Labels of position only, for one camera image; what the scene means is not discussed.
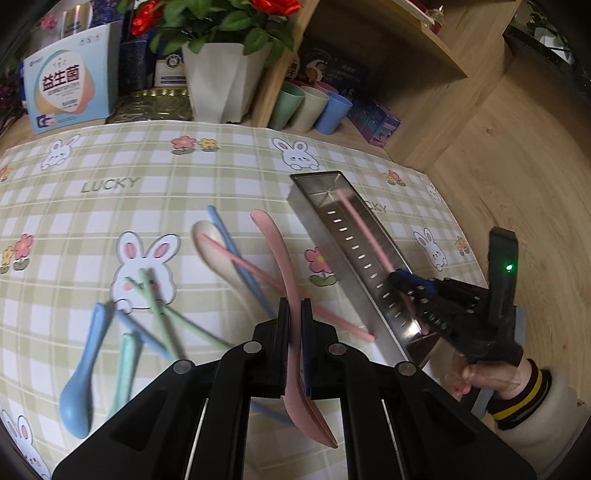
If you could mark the wooden shelf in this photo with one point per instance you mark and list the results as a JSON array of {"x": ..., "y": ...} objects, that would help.
[{"x": 415, "y": 46}]

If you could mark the blue cup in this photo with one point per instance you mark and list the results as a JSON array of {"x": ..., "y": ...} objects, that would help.
[{"x": 334, "y": 113}]

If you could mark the pink cup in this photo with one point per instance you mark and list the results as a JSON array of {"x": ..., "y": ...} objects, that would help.
[{"x": 325, "y": 86}]

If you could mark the silver blue box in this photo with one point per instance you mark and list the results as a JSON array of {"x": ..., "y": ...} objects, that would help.
[{"x": 76, "y": 14}]

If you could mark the person's right forearm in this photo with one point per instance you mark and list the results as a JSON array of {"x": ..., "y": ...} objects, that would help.
[{"x": 554, "y": 397}]

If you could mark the steel utensil tray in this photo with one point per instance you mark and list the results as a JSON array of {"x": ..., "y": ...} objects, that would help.
[{"x": 332, "y": 240}]

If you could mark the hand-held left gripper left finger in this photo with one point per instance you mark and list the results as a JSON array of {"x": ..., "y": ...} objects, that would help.
[{"x": 284, "y": 332}]

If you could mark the blue spoon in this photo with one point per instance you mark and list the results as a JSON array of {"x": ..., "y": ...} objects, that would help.
[{"x": 76, "y": 401}]

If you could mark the white pot with red flowers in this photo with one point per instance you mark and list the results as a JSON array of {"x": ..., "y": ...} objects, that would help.
[{"x": 221, "y": 83}]

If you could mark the purple box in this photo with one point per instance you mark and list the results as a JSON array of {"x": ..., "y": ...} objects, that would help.
[{"x": 376, "y": 122}]

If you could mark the cream spoon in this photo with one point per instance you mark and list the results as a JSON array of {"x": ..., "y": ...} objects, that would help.
[{"x": 207, "y": 244}]

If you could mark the gold tray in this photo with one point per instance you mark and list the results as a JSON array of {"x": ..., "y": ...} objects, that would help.
[{"x": 147, "y": 108}]

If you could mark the green cup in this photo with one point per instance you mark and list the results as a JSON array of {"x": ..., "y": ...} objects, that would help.
[{"x": 284, "y": 106}]

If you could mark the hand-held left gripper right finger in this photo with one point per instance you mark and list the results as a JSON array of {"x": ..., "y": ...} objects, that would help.
[{"x": 318, "y": 360}]

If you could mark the person's right hand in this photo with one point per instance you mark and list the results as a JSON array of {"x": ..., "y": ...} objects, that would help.
[{"x": 485, "y": 376}]

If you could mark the pink chopstick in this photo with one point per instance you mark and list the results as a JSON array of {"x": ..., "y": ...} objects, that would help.
[
  {"x": 249, "y": 265},
  {"x": 364, "y": 226}
]

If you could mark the dark blue picture box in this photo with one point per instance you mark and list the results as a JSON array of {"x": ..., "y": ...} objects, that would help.
[{"x": 332, "y": 64}]

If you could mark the green chopstick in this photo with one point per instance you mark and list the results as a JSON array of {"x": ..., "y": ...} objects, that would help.
[
  {"x": 159, "y": 309},
  {"x": 198, "y": 330}
]

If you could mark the checkered rabbit print tablecloth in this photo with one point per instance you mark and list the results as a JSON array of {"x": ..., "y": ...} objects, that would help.
[{"x": 138, "y": 207}]

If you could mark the white and blue carton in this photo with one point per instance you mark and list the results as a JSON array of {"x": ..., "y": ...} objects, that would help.
[{"x": 69, "y": 87}]

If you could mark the pink spoon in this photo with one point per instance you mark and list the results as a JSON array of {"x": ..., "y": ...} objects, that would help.
[{"x": 277, "y": 249}]

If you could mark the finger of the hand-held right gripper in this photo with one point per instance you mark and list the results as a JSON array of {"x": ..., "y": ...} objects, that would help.
[
  {"x": 425, "y": 318},
  {"x": 415, "y": 284}
]

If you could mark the beige cup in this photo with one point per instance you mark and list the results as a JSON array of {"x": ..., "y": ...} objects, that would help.
[{"x": 309, "y": 110}]

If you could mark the green spoon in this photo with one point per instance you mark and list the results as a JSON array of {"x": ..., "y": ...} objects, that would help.
[{"x": 125, "y": 364}]

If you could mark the green plant in dark planter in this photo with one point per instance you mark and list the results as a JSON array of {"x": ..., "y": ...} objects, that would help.
[{"x": 540, "y": 32}]

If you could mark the pink artificial flower plant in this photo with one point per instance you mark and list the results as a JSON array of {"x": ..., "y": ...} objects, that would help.
[{"x": 9, "y": 99}]

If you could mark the small white blue box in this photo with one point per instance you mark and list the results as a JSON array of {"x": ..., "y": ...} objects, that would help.
[{"x": 168, "y": 69}]

